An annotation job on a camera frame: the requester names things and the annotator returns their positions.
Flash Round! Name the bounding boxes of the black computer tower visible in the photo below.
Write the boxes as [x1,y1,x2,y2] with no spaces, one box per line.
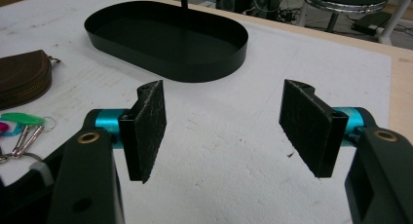
[215,0,240,12]

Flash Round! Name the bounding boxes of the black flat box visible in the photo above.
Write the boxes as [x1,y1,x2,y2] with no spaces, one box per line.
[351,11,393,36]

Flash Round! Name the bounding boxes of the black oval tray with hanger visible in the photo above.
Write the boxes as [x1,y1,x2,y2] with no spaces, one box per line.
[83,0,249,84]

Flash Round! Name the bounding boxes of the white metal table leg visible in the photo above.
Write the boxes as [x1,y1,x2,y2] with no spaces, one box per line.
[296,2,310,27]
[377,0,413,46]

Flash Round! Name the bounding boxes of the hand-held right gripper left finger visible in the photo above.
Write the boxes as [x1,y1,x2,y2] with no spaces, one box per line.
[94,79,168,185]

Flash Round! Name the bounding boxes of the key bunch with coloured tags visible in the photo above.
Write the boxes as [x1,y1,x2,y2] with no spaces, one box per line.
[0,111,57,164]

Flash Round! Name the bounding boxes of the brown zip pouch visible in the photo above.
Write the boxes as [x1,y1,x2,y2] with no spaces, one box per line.
[0,49,61,111]

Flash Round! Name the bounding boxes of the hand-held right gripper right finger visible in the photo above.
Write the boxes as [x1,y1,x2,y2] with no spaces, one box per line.
[278,78,365,179]

